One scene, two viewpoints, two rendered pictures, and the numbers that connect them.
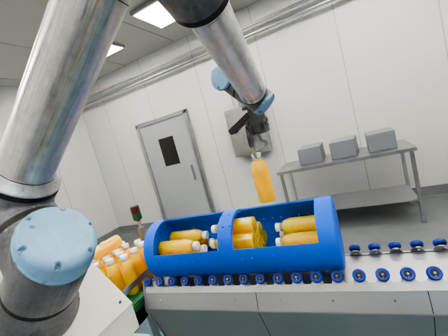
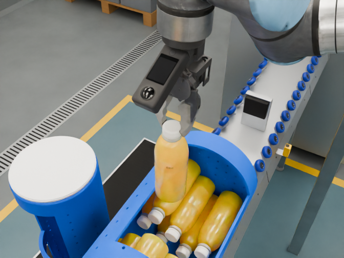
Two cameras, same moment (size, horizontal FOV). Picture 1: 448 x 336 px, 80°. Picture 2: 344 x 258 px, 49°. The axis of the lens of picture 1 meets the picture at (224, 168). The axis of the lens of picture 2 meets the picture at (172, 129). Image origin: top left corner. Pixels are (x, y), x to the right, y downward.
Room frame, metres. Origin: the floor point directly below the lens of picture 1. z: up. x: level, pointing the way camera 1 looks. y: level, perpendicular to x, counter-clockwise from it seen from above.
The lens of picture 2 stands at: (1.07, 0.39, 1.98)
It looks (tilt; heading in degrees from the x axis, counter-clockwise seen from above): 44 degrees down; 276
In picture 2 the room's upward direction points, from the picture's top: straight up
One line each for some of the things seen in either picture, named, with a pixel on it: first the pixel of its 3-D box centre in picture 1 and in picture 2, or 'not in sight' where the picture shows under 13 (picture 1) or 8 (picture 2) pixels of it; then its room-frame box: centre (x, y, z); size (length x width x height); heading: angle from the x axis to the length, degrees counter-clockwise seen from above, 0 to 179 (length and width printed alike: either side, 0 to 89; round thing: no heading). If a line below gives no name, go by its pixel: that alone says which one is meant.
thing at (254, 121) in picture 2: not in sight; (255, 112); (0.85, -0.74, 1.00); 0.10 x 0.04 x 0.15; 156
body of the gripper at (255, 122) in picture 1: (255, 120); (183, 61); (1.10, -0.17, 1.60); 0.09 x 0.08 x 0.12; 65
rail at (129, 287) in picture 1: (148, 271); not in sight; (1.42, 0.55, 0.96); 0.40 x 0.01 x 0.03; 156
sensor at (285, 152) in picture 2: not in sight; (279, 147); (0.75, -0.64, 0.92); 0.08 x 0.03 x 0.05; 156
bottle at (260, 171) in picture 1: (262, 179); (171, 164); (1.12, -0.14, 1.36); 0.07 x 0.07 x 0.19
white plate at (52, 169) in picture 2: not in sight; (52, 166); (1.53, -0.38, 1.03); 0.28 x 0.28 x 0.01
